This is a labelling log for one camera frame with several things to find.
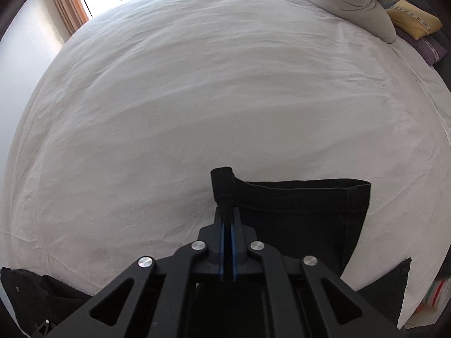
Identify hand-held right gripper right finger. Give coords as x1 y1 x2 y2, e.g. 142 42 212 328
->
230 208 406 338

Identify yellow folded cloth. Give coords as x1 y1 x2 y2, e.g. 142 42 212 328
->
386 0 443 41

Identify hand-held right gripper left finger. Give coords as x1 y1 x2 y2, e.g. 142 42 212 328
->
46 208 227 338

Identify purple folded cloth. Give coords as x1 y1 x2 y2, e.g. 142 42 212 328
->
396 26 449 67

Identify beige orange curtain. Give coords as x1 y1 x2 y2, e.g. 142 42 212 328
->
46 0 93 45

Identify colourful striped cloth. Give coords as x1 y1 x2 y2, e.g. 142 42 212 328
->
415 280 445 322

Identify black pants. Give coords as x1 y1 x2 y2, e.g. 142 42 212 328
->
0 166 412 338

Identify white bed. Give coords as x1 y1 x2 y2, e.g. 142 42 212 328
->
0 0 451 326

